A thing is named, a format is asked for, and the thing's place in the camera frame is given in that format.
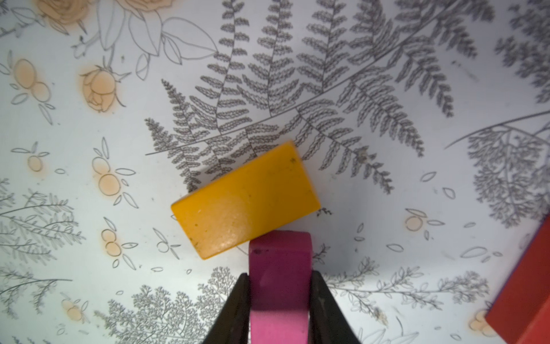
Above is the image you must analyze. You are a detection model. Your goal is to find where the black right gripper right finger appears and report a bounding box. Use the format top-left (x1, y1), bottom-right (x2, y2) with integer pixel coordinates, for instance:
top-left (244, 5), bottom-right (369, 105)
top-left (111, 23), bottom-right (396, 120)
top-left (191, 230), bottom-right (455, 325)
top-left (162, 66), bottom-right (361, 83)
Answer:
top-left (308, 271), bottom-right (360, 344)

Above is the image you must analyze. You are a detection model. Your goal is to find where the pink wooden block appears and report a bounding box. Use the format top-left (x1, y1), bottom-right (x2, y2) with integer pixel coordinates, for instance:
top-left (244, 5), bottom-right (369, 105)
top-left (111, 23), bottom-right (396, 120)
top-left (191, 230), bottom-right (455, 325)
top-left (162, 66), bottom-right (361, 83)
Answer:
top-left (249, 230), bottom-right (313, 344)

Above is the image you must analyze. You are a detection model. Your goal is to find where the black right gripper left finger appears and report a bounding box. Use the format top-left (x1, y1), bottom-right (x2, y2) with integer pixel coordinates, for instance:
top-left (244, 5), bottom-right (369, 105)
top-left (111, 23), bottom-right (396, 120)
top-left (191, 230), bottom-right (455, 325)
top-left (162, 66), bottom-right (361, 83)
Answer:
top-left (202, 273), bottom-right (251, 344)

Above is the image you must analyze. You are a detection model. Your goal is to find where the red wooden block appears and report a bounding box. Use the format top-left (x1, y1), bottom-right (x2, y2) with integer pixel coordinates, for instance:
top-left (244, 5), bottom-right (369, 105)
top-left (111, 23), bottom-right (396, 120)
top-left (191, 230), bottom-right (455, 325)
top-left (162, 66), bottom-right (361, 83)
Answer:
top-left (486, 218), bottom-right (549, 344)

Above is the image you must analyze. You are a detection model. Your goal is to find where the yellow-orange wooden block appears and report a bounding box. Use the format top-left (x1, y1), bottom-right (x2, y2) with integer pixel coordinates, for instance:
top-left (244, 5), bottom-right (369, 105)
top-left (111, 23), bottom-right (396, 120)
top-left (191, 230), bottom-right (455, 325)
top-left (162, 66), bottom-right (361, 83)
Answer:
top-left (171, 141), bottom-right (321, 259)

